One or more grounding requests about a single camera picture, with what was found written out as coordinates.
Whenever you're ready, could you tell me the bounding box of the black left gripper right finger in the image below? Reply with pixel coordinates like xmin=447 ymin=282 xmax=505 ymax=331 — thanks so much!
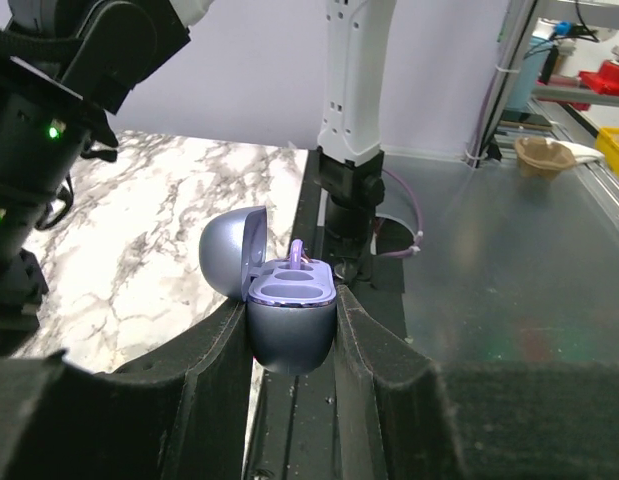
xmin=334 ymin=286 xmax=619 ymax=479

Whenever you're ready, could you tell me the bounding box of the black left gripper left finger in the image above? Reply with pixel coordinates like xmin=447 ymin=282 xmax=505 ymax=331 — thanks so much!
xmin=0 ymin=300 xmax=252 ymax=479

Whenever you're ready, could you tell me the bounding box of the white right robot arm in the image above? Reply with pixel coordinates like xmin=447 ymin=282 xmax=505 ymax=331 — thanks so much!
xmin=0 ymin=1 xmax=395 ymax=356

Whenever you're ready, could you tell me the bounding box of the tan paper cup holder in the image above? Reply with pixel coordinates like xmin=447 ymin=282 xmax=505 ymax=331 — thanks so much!
xmin=514 ymin=136 xmax=576 ymax=182

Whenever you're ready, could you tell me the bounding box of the yellow plastic bin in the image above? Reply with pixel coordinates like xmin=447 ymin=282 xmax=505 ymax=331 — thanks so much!
xmin=595 ymin=127 xmax=619 ymax=179

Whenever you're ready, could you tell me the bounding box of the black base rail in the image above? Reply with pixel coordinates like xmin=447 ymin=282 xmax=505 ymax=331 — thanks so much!
xmin=243 ymin=147 xmax=408 ymax=480

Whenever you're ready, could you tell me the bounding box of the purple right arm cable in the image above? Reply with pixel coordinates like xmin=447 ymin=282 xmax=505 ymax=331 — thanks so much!
xmin=378 ymin=59 xmax=505 ymax=259

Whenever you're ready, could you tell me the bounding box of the red fixture on frame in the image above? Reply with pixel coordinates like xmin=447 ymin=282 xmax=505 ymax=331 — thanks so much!
xmin=579 ymin=60 xmax=619 ymax=97

